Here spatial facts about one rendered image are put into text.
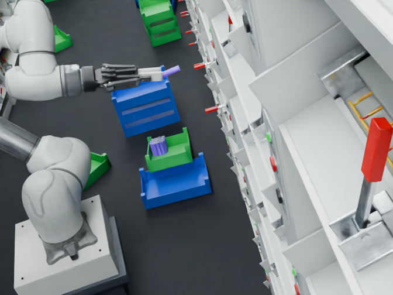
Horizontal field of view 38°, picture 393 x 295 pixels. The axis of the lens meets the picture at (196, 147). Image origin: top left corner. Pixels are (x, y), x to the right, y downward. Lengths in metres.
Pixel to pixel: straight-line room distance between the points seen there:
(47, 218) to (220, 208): 0.80
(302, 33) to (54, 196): 1.50
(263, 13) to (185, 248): 1.89
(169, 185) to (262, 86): 2.13
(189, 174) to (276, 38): 2.18
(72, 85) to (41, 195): 0.40
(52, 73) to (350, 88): 1.29
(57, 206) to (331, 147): 1.52
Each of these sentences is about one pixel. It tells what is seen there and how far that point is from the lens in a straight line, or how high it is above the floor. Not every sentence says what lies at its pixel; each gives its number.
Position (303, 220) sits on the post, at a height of 1.20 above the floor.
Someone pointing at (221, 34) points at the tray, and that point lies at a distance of 1.11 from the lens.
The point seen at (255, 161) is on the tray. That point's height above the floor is 0.93.
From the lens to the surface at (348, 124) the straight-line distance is 0.45.
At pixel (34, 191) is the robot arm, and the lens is 1.88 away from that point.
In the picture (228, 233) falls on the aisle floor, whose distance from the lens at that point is 2.29.
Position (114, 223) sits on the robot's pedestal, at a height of 0.20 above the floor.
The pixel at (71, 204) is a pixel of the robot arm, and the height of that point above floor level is 0.46.
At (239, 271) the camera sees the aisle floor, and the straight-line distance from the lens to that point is 2.15.
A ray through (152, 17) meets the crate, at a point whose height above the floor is 0.19.
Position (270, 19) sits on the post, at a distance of 0.44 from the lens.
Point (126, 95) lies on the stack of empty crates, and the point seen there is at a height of 0.16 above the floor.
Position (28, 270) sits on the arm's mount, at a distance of 2.03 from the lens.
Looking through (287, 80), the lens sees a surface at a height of 1.36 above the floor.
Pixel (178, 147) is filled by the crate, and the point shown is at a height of 0.02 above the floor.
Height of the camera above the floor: 1.60
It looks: 35 degrees down
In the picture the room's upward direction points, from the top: 16 degrees counter-clockwise
